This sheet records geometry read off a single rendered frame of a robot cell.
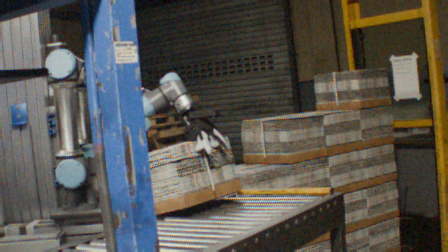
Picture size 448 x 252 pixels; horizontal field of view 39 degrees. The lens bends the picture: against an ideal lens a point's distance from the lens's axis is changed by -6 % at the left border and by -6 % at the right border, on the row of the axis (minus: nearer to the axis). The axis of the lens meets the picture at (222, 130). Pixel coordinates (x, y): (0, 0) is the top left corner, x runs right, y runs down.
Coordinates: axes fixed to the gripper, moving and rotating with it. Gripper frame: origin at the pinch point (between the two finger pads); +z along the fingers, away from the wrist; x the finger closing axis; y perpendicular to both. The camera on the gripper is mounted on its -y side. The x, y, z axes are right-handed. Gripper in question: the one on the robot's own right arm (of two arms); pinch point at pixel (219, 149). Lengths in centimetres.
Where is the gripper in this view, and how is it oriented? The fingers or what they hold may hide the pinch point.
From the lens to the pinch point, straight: 246.0
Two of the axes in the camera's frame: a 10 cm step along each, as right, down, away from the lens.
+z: 5.3, 8.1, -2.4
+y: -6.4, 5.7, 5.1
